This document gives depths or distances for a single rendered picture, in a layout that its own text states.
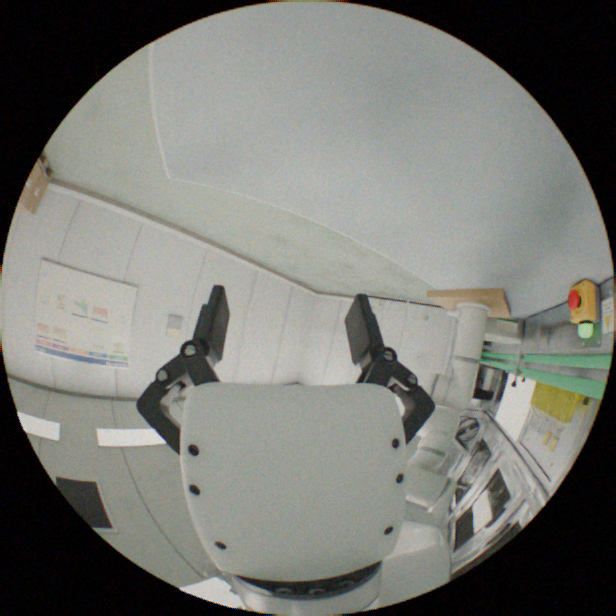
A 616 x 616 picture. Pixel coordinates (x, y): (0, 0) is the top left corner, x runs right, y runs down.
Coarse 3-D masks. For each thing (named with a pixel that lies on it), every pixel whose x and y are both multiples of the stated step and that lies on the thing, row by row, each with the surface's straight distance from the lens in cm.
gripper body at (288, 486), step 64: (256, 384) 9; (192, 448) 9; (256, 448) 8; (320, 448) 8; (384, 448) 9; (192, 512) 10; (256, 512) 8; (320, 512) 8; (384, 512) 10; (256, 576) 10; (320, 576) 10
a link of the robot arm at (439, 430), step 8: (432, 376) 64; (424, 384) 64; (432, 384) 62; (432, 392) 62; (440, 408) 61; (432, 416) 58; (440, 416) 58; (448, 416) 59; (456, 416) 60; (424, 424) 58; (432, 424) 58; (440, 424) 58; (448, 424) 58; (456, 424) 60; (424, 432) 59; (432, 432) 58; (440, 432) 57; (448, 432) 58; (424, 440) 59; (432, 440) 57; (440, 440) 57; (448, 440) 58; (432, 448) 56; (440, 448) 56; (448, 448) 59
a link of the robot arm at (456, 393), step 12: (456, 360) 62; (468, 360) 61; (456, 372) 62; (468, 372) 61; (444, 384) 62; (456, 384) 62; (468, 384) 62; (432, 396) 63; (444, 396) 62; (456, 396) 62; (468, 396) 63; (456, 408) 65
